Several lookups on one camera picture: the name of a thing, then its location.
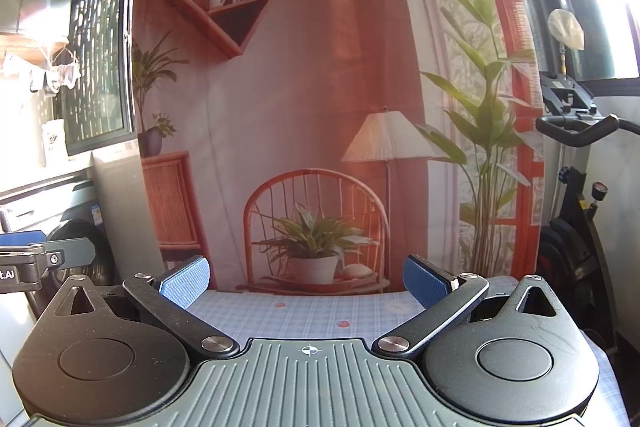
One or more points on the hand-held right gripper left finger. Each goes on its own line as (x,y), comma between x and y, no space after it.
(185,282)

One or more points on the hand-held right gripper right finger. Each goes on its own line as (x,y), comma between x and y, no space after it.
(425,282)

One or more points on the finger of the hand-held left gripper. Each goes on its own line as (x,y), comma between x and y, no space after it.
(80,252)
(20,239)

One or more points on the grey washing machine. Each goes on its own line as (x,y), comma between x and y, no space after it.
(82,228)

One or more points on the white printed bag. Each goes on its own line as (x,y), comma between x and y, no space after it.
(54,142)

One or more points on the blue plaid tablecloth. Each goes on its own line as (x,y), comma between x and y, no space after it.
(320,312)

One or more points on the black exercise bike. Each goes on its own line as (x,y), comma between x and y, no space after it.
(575,227)

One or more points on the hanging white laundry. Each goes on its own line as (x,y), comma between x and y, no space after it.
(55,74)

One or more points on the dark framed grille window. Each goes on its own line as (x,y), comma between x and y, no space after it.
(100,57)

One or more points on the printed room backdrop cloth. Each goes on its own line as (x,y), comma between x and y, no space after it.
(300,82)

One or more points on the white cloth covered pole top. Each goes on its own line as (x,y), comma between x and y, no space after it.
(566,29)

